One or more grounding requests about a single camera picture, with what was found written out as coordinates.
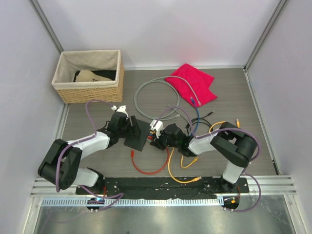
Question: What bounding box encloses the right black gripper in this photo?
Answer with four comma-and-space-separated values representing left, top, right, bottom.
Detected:
151, 128, 180, 151

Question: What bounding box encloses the black network switch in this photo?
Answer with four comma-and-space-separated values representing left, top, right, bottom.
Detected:
124, 120, 150, 152

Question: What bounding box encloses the orange red ethernet cable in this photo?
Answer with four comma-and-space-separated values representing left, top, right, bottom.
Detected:
130, 137, 170, 175

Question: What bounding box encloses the blue ethernet cable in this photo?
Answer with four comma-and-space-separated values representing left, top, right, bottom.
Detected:
189, 96, 201, 135

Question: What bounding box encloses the yellow ethernet cable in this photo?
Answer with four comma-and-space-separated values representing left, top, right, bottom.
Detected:
180, 118, 242, 169
167, 147, 202, 184

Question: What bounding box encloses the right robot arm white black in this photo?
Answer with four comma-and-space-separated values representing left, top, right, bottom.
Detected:
151, 122, 261, 193

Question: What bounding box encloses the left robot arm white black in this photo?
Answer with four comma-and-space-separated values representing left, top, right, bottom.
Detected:
38, 111, 140, 192

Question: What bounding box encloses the pink folded cloth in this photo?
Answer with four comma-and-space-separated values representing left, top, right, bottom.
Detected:
164, 64, 218, 107

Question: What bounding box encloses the beige cloth in basket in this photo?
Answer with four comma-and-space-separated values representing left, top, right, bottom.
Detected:
74, 70, 116, 82

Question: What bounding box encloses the wicker basket with liner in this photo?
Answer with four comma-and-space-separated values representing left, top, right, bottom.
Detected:
52, 50, 124, 104

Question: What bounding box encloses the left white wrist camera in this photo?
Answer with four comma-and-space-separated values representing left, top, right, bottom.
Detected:
111, 105, 129, 117

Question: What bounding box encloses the black ethernet cable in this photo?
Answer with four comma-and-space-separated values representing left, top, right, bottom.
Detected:
184, 111, 215, 132

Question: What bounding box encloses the grey ethernet cable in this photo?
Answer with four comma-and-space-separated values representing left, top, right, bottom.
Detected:
134, 76, 202, 121

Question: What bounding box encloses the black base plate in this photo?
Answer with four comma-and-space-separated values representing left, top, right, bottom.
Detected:
76, 176, 251, 199

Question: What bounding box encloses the white slotted cable duct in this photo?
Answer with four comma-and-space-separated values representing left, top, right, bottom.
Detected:
41, 196, 224, 207

